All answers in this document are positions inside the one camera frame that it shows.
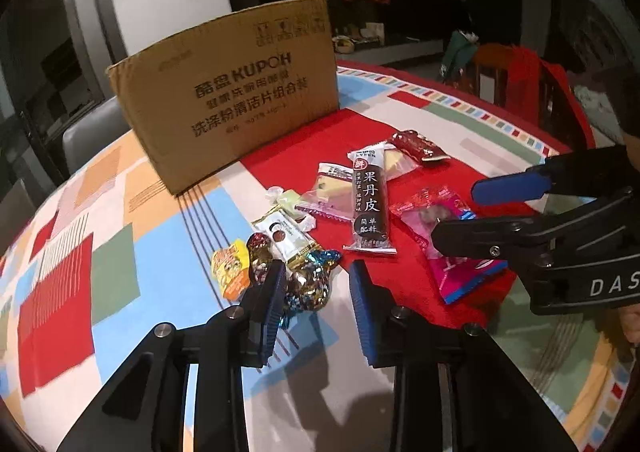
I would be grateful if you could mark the shiny foil candy bundle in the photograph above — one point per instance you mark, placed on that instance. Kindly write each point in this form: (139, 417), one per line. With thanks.
(305, 282)

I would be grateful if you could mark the green cloth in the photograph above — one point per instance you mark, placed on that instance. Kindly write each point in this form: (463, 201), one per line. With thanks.
(457, 52)

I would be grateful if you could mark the grey chair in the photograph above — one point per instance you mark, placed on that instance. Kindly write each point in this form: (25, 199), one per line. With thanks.
(95, 132)

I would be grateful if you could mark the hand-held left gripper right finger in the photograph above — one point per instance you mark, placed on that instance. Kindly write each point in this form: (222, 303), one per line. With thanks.
(361, 312)

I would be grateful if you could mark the long dark fruit leather packet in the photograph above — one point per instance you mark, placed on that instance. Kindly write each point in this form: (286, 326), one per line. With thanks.
(370, 202)

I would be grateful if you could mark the yellow candy packet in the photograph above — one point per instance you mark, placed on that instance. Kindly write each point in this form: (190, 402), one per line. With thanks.
(230, 269)

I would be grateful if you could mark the clear green candy packet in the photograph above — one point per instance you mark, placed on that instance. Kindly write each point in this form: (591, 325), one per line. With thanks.
(287, 199)

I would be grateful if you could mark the clear cheese cake packet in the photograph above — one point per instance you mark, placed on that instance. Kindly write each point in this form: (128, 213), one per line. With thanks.
(327, 187)

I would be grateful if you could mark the clear pink snack packet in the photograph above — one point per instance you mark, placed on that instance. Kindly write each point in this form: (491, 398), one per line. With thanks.
(425, 219)

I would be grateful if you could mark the woven basket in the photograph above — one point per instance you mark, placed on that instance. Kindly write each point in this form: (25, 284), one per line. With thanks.
(345, 45)

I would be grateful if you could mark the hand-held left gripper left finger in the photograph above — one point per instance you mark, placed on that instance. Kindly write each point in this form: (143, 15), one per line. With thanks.
(272, 312)

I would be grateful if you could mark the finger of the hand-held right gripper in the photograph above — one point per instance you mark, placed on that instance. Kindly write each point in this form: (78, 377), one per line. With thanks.
(475, 237)
(510, 187)

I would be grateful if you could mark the clear yellow cake packet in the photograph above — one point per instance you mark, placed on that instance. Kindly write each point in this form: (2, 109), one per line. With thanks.
(400, 160)

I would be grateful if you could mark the dark sideboard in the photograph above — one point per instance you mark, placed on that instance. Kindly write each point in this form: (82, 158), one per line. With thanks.
(415, 12)

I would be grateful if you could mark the wooden chair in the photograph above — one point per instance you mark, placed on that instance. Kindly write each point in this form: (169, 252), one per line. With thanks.
(487, 72)

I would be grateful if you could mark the brown cardboard box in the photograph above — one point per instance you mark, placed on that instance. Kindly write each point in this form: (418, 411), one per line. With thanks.
(225, 97)

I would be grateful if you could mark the dark red snack packet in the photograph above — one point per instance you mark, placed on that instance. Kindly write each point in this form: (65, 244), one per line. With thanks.
(415, 145)

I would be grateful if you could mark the colourful patchwork tablecloth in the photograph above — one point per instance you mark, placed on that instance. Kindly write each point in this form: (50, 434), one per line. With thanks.
(70, 302)

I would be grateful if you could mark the magenta snack packet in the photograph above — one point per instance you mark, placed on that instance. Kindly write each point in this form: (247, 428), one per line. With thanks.
(460, 277)

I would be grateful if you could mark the white and brown snack packet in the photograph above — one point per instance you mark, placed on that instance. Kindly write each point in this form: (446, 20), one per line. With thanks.
(285, 237)

